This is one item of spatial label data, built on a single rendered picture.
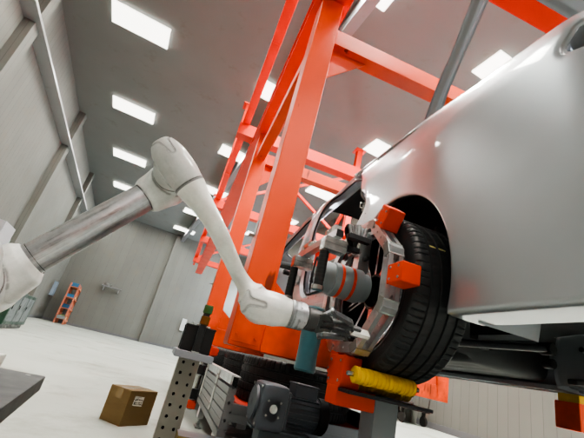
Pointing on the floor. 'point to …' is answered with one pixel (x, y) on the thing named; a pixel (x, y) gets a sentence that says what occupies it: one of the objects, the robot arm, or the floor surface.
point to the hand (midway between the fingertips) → (359, 333)
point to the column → (176, 398)
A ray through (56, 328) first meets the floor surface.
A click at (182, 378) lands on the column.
